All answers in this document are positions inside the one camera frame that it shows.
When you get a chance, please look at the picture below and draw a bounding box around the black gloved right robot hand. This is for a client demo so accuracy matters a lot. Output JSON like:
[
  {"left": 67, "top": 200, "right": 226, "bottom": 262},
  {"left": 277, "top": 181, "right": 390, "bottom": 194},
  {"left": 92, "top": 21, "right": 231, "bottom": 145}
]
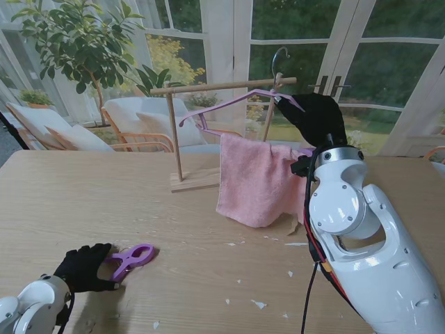
[{"left": 273, "top": 92, "right": 348, "bottom": 148}]

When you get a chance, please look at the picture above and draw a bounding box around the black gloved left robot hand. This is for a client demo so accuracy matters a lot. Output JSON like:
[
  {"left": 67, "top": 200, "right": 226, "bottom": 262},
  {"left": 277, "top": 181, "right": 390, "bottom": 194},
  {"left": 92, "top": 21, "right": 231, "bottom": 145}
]
[{"left": 53, "top": 242, "right": 121, "bottom": 294}]

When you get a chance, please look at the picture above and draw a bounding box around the pink square towel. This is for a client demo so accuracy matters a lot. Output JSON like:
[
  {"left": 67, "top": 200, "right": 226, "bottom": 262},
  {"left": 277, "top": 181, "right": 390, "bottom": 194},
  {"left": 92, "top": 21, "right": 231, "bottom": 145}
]
[{"left": 215, "top": 133, "right": 310, "bottom": 229}]

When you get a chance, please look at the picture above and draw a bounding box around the pink hanger with metal hook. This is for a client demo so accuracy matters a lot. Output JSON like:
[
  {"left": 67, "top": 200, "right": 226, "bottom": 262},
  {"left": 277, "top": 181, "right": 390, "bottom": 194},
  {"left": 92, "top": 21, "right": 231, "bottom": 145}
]
[{"left": 179, "top": 46, "right": 316, "bottom": 157}]

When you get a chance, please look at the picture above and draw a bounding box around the printed garden room backdrop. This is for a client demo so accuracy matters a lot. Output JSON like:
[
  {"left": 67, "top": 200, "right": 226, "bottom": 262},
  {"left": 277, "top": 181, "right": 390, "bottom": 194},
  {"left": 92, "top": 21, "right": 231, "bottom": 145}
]
[{"left": 0, "top": 0, "right": 445, "bottom": 165}]

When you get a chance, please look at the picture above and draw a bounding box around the wooden tabletop drying rack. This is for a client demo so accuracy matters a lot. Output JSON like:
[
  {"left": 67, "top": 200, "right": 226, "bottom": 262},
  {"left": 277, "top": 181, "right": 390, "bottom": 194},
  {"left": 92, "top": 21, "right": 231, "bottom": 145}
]
[{"left": 149, "top": 72, "right": 298, "bottom": 194}]

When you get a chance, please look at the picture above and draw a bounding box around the black tripod stand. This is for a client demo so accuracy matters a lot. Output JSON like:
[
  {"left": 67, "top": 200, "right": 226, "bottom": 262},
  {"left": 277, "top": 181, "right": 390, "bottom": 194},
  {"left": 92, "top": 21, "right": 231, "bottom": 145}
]
[{"left": 0, "top": 110, "right": 29, "bottom": 151}]

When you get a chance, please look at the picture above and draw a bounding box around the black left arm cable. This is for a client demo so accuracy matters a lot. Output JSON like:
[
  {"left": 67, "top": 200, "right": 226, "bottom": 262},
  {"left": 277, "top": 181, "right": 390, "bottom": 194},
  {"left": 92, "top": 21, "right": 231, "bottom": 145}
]
[{"left": 57, "top": 292, "right": 76, "bottom": 334}]

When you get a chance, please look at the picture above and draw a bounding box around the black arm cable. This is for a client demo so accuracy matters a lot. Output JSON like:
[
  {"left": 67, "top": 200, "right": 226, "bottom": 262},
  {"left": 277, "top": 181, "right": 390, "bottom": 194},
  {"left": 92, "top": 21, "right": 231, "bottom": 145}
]
[
  {"left": 57, "top": 292, "right": 76, "bottom": 334},
  {"left": 299, "top": 152, "right": 352, "bottom": 334}
]

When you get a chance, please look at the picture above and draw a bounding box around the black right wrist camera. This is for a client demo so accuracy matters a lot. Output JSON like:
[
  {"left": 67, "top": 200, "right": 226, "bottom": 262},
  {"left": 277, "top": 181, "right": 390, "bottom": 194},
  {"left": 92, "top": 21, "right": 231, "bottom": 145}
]
[{"left": 291, "top": 155, "right": 311, "bottom": 178}]

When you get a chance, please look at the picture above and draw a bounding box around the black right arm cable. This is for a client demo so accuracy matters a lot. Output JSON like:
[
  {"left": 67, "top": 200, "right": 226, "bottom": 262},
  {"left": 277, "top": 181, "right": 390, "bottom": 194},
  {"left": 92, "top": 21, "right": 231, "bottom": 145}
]
[{"left": 299, "top": 152, "right": 352, "bottom": 334}]

